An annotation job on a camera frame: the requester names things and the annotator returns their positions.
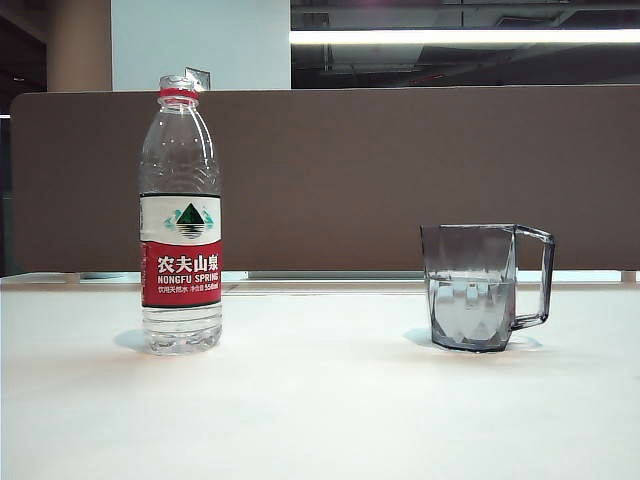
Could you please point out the clear water bottle red label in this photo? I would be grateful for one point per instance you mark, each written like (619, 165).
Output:
(181, 270)

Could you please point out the grey transparent plastic mug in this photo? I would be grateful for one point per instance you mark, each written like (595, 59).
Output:
(470, 300)

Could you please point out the brown desk partition panel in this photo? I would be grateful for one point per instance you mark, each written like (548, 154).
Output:
(400, 165)

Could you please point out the white ceiling light strip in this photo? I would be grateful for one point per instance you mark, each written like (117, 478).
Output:
(450, 36)

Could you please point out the tan partition foot clamp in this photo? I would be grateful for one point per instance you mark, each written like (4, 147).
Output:
(629, 277)

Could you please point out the brown round pillar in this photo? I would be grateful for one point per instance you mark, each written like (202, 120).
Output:
(77, 45)

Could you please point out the small grey metal bracket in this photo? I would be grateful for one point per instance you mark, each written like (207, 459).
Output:
(202, 79)

